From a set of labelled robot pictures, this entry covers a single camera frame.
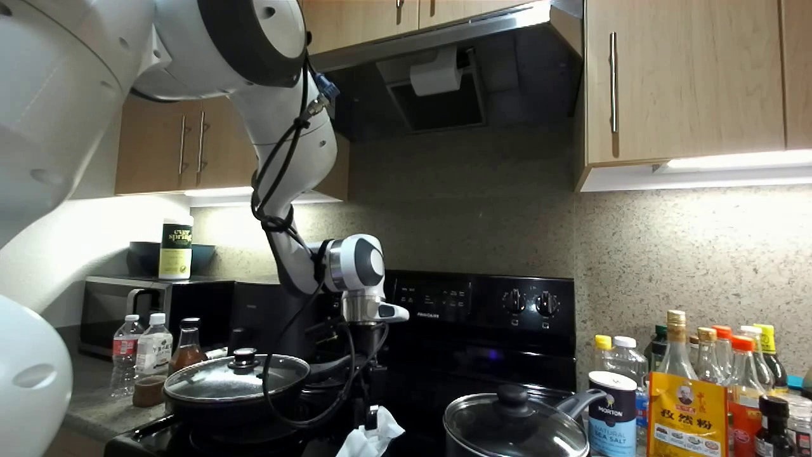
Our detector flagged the dark saucepan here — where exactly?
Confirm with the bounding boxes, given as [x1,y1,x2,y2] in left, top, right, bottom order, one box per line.
[441,382,610,457]

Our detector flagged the wooden cabinet above hood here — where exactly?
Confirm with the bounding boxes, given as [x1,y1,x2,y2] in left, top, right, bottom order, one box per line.
[299,0,554,55]

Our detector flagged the clear bottle white cap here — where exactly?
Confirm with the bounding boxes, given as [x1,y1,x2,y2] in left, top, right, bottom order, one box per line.
[610,336,651,402]

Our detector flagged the white paper napkin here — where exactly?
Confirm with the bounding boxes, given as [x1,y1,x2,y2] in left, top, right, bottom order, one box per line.
[336,404,408,457]

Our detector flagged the glass frying pan lid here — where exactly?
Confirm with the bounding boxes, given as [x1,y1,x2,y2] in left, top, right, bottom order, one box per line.
[163,347,314,405]

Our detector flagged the glass saucepan lid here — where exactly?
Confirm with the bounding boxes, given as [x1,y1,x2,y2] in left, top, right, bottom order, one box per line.
[441,380,592,457]

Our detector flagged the black electric stove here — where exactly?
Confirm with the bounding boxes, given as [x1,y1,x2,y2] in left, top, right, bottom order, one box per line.
[105,266,581,457]

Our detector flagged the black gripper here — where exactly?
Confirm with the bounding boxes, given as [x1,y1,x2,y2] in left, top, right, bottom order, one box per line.
[347,320,385,412]

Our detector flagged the wooden wall cabinet two handles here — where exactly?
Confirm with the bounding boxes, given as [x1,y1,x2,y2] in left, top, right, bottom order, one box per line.
[115,92,351,202]

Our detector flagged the steel range hood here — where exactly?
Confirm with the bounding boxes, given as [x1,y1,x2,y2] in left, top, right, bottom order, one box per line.
[326,0,587,132]

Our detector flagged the clear water bottle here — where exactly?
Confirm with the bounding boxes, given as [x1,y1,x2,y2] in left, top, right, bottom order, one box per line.
[132,313,176,409]

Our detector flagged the black air fryer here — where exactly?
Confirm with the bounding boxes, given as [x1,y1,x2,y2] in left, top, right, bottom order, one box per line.
[169,278,299,360]

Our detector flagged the black bottle dark cap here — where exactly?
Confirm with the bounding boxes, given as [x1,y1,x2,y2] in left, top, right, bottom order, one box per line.
[753,393,800,457]

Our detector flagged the dark green bottle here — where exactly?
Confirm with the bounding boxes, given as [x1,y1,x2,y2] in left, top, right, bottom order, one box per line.
[646,323,670,375]

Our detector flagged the wooden wall cabinet single handle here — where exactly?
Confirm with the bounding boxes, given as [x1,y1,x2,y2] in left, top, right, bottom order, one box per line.
[580,0,812,193]

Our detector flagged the red label orange cap bottle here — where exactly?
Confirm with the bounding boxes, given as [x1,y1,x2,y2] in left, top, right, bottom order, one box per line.
[727,332,766,457]

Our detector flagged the yellow-label oil bottle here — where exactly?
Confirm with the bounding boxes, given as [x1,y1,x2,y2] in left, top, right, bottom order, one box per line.
[647,371,731,457]

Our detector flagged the tall bottle tan cap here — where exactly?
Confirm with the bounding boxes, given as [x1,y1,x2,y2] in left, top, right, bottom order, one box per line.
[658,306,701,380]

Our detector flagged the blue salt canister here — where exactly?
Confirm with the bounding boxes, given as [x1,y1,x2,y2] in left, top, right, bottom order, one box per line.
[587,369,642,457]

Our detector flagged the green bottle yellow cap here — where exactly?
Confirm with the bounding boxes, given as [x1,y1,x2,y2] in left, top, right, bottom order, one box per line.
[756,323,790,390]

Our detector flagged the under cabinet light strip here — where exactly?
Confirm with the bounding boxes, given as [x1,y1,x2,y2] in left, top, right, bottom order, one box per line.
[663,146,812,177]
[181,186,344,211]

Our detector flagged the red label water bottle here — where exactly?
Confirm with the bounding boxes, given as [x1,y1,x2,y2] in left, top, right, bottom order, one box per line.
[110,313,144,402]

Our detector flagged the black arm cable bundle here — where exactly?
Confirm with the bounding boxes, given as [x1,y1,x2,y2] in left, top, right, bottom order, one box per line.
[250,33,394,432]

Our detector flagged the brown sauce bottle dark cap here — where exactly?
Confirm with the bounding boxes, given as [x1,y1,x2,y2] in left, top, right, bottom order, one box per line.
[169,315,208,377]

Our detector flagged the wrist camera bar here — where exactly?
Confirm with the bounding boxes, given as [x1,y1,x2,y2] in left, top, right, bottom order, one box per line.
[369,300,415,327]

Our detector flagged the silver microwave oven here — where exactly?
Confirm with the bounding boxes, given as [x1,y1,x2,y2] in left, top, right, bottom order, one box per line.
[78,273,176,360]

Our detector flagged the long steel cabinet handle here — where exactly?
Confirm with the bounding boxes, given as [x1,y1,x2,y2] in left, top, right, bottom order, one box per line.
[608,30,621,159]

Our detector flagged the black frying pan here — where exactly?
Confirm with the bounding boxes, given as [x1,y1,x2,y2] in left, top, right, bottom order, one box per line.
[129,347,353,443]

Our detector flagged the small yellow cap bottle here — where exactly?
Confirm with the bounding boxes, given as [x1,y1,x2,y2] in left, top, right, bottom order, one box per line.
[592,332,618,375]

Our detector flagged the dark bowl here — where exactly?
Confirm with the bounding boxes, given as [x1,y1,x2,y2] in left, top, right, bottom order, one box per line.
[128,238,219,278]

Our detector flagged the white paper roll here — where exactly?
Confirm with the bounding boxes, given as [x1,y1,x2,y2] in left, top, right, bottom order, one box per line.
[408,55,468,98]

